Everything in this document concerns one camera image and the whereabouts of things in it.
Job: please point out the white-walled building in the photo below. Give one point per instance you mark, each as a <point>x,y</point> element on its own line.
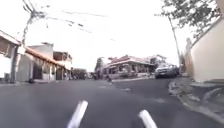
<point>4,56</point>

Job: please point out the red-roofed corner house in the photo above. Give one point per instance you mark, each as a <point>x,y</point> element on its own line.
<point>128,66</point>

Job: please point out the utility pole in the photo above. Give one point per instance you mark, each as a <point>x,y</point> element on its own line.
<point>16,60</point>

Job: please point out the robot's own part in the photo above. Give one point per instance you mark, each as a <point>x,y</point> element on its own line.
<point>147,119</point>
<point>78,113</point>

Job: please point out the group of trees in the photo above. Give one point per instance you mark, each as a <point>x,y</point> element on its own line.
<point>79,73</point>

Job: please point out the car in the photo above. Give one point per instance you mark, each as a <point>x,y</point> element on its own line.
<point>165,70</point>

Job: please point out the pavement by corner house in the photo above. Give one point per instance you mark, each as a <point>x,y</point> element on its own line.
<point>133,79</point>

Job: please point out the grey asphalt road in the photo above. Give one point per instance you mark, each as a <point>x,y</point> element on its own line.
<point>110,100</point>

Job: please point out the tree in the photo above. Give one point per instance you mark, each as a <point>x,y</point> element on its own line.
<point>193,13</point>

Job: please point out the cream wall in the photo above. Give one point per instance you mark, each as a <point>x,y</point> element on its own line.
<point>208,56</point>

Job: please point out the white multi-storey building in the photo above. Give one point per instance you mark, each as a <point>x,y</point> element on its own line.
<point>46,50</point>

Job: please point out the grey pavement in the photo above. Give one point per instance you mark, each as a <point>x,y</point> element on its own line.
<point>200,91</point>

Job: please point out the low building with red roof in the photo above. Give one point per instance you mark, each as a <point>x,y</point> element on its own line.
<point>40,66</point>

